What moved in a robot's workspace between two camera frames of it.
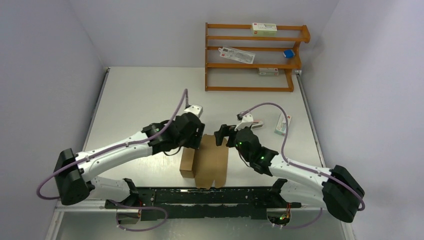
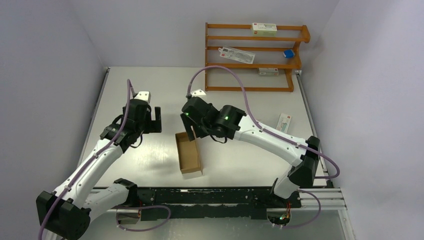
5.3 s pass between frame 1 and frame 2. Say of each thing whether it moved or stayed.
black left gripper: moved
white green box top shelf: stayed
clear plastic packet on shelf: stayed
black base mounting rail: stayed
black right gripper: moved
